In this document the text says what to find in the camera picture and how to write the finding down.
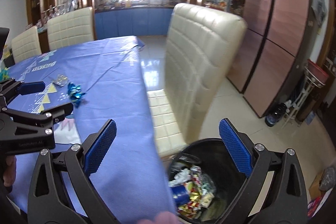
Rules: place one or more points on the cream chair right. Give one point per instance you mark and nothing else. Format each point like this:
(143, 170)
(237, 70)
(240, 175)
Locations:
(201, 45)

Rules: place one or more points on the pink refrigerator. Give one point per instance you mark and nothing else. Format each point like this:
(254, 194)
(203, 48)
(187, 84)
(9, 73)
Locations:
(275, 47)

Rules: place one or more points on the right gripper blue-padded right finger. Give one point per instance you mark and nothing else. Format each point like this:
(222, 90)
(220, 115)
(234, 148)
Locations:
(286, 200)

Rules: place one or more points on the beaded teal tissue box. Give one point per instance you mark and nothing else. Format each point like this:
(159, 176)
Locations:
(4, 75)

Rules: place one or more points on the blue plastic cup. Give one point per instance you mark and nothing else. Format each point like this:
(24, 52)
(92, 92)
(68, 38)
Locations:
(180, 195)

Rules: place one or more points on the clear round plastic lid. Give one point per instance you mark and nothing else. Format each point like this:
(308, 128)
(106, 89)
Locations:
(189, 159)

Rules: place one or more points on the dark water jug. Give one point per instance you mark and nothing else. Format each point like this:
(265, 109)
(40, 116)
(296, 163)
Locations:
(275, 114)

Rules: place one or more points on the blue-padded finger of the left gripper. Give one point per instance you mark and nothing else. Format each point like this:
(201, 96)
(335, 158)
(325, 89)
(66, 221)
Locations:
(39, 116)
(11, 88)

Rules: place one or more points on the silver foil wrapper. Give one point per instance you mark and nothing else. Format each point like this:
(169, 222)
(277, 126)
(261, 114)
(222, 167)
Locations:
(60, 81)

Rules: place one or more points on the blue printed tablecloth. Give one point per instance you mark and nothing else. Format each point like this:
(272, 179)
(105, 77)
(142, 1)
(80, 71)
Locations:
(131, 178)

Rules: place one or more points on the blue foil candy wrapper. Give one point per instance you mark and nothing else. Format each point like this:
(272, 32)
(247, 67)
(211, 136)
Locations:
(75, 94)

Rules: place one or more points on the cream chair far left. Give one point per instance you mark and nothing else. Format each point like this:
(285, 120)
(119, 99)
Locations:
(26, 45)

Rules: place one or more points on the person's left hand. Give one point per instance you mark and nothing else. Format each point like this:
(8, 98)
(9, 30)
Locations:
(9, 174)

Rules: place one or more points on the cream chair middle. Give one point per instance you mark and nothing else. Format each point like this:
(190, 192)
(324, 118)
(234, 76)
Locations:
(72, 28)

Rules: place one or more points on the blue kitchen cabinets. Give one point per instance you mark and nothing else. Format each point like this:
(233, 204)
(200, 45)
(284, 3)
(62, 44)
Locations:
(138, 21)

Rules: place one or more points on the cardboard boxes stack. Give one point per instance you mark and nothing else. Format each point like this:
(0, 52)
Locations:
(320, 190)

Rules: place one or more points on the red gold snack wrapper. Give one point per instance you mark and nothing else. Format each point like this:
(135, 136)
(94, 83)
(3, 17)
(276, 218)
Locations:
(196, 200)

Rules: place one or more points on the white tissue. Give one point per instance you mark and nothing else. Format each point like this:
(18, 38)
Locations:
(180, 178)

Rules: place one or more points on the black trash bin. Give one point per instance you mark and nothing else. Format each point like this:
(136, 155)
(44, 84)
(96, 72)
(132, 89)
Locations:
(216, 173)

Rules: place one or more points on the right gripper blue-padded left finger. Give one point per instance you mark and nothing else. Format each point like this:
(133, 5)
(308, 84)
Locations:
(49, 201)

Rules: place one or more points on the cream chair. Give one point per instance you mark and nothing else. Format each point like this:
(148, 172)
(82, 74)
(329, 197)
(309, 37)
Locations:
(201, 45)
(72, 28)
(26, 45)

